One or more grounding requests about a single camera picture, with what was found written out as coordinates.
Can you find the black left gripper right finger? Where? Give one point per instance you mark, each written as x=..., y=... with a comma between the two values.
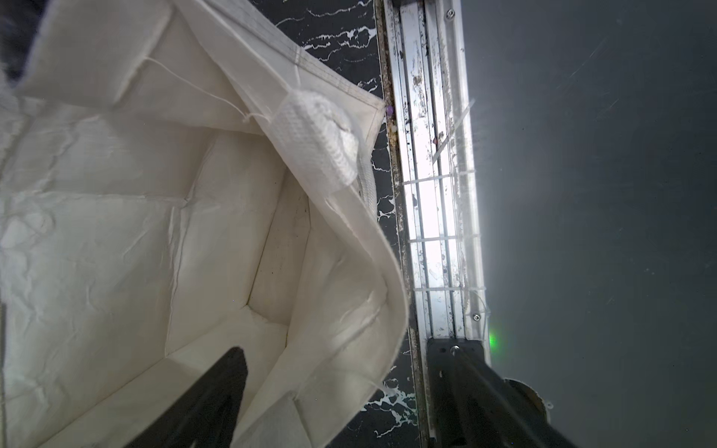
x=473, y=406

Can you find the aluminium front rail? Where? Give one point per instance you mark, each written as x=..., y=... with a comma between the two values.
x=434, y=177

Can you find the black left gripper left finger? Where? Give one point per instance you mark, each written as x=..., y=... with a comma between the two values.
x=206, y=414

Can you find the white Monet canvas bag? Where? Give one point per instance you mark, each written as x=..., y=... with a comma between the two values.
x=179, y=178

